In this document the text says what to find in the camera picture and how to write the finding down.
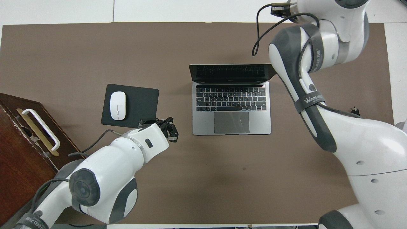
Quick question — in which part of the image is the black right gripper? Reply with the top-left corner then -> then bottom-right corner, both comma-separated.
271,2 -> 297,16

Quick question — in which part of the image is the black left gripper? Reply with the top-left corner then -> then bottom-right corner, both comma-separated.
139,117 -> 179,143

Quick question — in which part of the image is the grey laptop with apple logo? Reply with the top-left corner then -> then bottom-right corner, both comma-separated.
189,64 -> 277,136

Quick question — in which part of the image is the black mouse pad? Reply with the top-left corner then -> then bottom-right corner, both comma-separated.
101,84 -> 159,130

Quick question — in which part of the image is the white computer mouse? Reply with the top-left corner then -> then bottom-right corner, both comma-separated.
110,91 -> 127,121

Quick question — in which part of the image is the brown table mat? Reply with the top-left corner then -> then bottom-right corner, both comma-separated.
0,22 -> 395,225

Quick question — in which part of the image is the dark brown wooden box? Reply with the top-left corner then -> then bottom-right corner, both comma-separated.
0,92 -> 86,221

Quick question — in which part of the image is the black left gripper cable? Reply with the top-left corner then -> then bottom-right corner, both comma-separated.
30,129 -> 123,213

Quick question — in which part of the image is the brass handle plate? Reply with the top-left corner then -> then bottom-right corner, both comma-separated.
17,108 -> 60,157

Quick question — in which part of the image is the white box handle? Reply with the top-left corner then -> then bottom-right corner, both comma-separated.
22,109 -> 61,151

